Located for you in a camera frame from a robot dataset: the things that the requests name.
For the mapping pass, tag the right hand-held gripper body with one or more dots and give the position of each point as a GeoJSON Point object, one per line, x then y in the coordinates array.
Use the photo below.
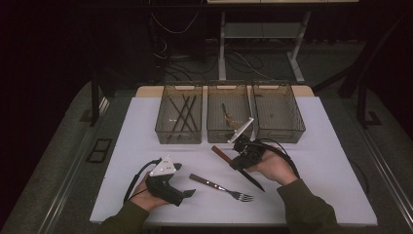
{"type": "Point", "coordinates": [253, 152]}

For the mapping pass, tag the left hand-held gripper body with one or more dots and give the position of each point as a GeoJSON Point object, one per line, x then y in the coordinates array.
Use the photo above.
{"type": "Point", "coordinates": [162, 187]}

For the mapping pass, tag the smoky transparent plastic bin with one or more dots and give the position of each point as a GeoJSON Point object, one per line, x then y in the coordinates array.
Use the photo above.
{"type": "Point", "coordinates": [279, 135]}
{"type": "Point", "coordinates": [181, 138]}
{"type": "Point", "coordinates": [214, 136]}

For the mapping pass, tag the black chopstick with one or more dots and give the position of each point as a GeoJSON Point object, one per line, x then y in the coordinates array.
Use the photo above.
{"type": "Point", "coordinates": [183, 110]}
{"type": "Point", "coordinates": [193, 100]}

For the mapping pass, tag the person's left hand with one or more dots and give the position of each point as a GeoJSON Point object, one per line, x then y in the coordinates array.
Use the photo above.
{"type": "Point", "coordinates": [142, 198]}

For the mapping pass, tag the person's right hand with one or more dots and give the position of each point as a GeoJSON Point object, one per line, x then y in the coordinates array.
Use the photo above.
{"type": "Point", "coordinates": [276, 167]}

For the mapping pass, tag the white tablecloth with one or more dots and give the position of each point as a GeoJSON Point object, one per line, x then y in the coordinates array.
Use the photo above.
{"type": "Point", "coordinates": [324, 162]}

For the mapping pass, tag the black metal stand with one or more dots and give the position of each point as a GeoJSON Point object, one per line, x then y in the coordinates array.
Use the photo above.
{"type": "Point", "coordinates": [94, 104]}
{"type": "Point", "coordinates": [361, 104]}

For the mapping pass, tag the white desk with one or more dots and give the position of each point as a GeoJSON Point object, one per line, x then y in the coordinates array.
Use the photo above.
{"type": "Point", "coordinates": [221, 48]}

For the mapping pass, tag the metal floor rail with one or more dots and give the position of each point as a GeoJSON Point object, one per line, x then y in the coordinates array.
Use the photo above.
{"type": "Point", "coordinates": [63, 191]}
{"type": "Point", "coordinates": [394, 187]}

